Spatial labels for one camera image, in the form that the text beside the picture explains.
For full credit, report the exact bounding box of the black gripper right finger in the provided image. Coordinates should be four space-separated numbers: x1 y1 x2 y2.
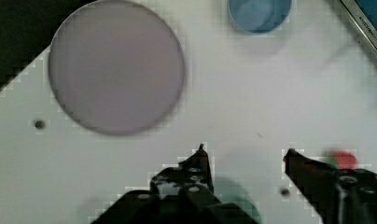
284 148 377 224

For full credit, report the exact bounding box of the silver toaster oven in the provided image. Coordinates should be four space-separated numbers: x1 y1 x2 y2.
339 0 377 55

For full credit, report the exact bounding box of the blue plastic cup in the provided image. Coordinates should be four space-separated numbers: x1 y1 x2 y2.
227 0 293 35

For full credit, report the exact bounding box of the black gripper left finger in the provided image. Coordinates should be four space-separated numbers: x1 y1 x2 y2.
91 147 259 224

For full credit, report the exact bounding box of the round lilac plate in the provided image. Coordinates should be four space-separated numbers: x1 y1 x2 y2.
48 0 187 135

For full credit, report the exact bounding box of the green oval strainer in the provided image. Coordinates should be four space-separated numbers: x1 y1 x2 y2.
214 177 262 224

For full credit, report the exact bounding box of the red toy strawberry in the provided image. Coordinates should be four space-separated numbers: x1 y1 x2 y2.
326 150 357 170

